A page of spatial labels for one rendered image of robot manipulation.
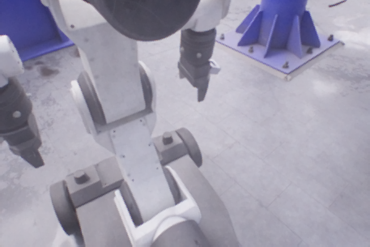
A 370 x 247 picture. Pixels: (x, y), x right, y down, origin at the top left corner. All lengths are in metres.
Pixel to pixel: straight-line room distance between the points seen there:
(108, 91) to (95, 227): 0.52
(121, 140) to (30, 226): 0.67
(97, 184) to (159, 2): 0.82
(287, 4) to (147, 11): 1.80
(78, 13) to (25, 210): 0.98
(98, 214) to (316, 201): 0.87
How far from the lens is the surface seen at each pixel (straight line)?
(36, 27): 2.55
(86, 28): 0.50
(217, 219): 0.93
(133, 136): 0.72
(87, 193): 1.01
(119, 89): 0.60
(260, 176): 1.25
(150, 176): 0.76
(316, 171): 1.35
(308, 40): 2.26
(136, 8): 0.25
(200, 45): 0.62
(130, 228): 0.75
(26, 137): 0.62
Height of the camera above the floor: 1.00
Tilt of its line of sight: 41 degrees down
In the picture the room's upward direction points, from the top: 2 degrees counter-clockwise
